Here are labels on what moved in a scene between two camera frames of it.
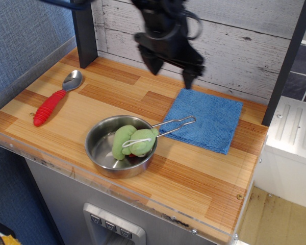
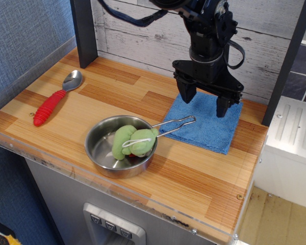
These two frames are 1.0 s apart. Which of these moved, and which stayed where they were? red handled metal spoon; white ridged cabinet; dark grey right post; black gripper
Moved: black gripper
Stayed: white ridged cabinet; dark grey right post; red handled metal spoon
